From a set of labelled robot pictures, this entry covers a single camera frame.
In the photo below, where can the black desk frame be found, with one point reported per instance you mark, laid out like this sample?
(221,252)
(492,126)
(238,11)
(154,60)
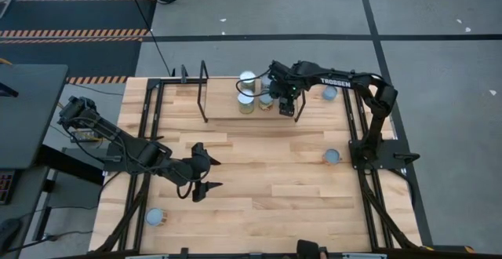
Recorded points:
(70,165)

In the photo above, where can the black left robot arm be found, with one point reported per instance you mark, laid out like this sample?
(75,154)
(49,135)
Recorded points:
(117,136)

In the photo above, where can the short orange pink can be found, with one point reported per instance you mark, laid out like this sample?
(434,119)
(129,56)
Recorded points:
(332,156)

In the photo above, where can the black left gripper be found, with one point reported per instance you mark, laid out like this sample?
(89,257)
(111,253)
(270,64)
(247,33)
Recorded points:
(190,170)

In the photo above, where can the carrots can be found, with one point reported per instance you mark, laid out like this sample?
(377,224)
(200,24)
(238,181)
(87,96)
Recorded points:
(246,101)

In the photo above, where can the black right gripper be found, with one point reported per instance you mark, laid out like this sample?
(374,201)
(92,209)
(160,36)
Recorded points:
(286,82)

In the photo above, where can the dark keyboard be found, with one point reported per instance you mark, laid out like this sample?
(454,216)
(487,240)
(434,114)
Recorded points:
(6,186)

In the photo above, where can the green can with orange oval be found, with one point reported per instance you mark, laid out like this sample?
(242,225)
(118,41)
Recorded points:
(266,101)

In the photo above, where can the wooden shelf with black frame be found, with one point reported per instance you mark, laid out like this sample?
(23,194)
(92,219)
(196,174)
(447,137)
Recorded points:
(223,102)

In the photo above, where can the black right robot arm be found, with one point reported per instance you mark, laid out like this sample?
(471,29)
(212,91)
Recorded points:
(341,81)

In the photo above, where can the can with orange side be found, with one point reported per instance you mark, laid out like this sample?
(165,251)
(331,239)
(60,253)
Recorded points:
(155,216)

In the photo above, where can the white mixed fruit can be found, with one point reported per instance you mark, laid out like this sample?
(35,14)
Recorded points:
(265,82)

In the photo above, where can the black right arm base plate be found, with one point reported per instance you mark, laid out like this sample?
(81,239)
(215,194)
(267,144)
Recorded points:
(392,149)

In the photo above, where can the black mat with orange stripes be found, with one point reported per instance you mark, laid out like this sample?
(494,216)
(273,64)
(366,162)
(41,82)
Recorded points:
(78,15)

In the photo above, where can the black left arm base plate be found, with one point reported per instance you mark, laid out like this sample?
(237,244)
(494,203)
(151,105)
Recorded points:
(111,165)

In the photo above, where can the black power adapter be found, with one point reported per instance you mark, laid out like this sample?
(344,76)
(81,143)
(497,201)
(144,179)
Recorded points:
(84,136)

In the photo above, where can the peas can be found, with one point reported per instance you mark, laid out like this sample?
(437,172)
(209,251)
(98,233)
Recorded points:
(248,77)

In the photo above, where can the black aluminium table frame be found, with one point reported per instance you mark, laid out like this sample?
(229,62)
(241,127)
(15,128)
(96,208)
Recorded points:
(172,81)

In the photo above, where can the grey desk top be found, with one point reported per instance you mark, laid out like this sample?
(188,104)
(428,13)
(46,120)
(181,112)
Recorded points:
(27,114)

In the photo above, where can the short light blue can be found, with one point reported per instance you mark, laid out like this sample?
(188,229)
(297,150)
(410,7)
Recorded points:
(329,93)

